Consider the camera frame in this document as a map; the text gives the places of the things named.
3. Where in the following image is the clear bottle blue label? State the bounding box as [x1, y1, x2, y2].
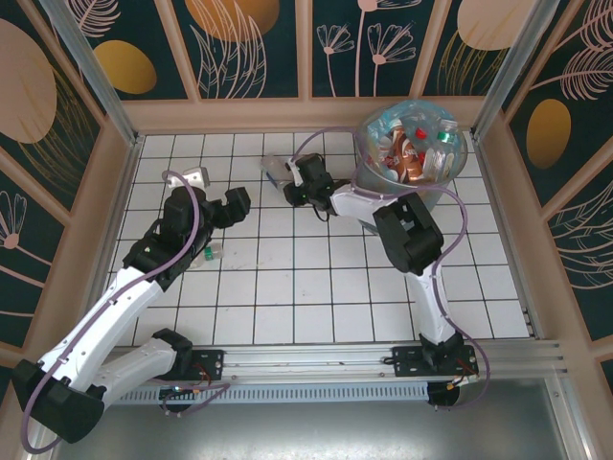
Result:
[260, 154, 294, 192]

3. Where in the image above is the grey metal mesh bin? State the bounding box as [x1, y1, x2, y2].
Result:
[356, 103, 469, 237]

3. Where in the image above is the blue plastic bin bag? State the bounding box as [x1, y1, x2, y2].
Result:
[357, 99, 470, 187]

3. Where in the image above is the clear bottle green cap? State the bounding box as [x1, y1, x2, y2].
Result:
[190, 241, 226, 268]

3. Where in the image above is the clear bottle green label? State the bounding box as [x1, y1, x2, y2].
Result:
[430, 118, 463, 147]

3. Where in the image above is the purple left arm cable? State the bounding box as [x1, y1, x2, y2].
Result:
[21, 170, 203, 454]

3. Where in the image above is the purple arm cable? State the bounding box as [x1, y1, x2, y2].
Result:
[21, 170, 203, 454]
[289, 126, 491, 413]

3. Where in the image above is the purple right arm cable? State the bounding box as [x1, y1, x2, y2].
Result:
[289, 126, 491, 413]

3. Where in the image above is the aluminium frame post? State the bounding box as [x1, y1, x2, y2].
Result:
[50, 0, 146, 146]
[470, 0, 556, 141]

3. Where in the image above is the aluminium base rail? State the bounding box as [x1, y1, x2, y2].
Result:
[191, 338, 565, 380]

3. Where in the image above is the grey slotted cable duct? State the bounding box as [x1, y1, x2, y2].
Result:
[114, 381, 431, 404]

